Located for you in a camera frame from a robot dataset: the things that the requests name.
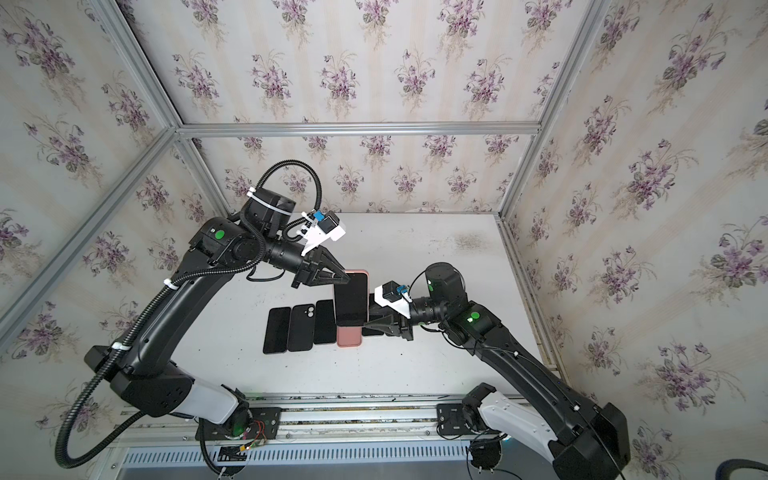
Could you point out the pink phone case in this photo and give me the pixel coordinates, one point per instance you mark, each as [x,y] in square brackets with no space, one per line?
[349,337]

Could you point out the aluminium frame beam left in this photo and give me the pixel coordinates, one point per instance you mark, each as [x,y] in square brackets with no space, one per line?
[14,319]

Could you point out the black phone case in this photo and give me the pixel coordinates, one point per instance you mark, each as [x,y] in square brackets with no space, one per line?
[301,328]

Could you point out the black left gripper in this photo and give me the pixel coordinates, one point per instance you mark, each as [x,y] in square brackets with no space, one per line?
[306,268]

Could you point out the aluminium frame post back left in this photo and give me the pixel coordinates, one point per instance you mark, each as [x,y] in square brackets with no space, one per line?
[129,48]

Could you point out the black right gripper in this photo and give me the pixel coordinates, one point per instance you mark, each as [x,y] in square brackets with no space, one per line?
[402,321]

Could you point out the aluminium frame post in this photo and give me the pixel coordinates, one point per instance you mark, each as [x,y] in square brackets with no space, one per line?
[129,48]
[569,70]

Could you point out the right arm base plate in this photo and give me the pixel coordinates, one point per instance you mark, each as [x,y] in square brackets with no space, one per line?
[452,423]

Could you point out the aluminium rail front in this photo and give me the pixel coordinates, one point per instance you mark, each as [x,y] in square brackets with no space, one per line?
[349,418]

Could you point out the white vent grille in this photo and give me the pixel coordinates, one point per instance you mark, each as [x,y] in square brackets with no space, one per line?
[300,454]

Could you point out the aluminium frame post back right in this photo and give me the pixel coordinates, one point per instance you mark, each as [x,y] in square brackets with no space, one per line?
[569,70]

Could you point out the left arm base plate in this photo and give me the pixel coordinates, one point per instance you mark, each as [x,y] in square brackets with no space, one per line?
[257,423]

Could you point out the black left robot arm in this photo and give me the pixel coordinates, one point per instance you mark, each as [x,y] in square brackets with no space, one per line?
[139,366]

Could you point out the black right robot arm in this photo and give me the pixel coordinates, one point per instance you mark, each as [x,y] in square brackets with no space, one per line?
[578,437]

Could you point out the aluminium frame bar back top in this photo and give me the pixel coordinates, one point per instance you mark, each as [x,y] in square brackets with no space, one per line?
[337,129]

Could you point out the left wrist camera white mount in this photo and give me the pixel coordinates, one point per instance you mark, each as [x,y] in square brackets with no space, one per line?
[319,227]

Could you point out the black phone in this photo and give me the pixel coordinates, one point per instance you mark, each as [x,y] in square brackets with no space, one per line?
[276,332]

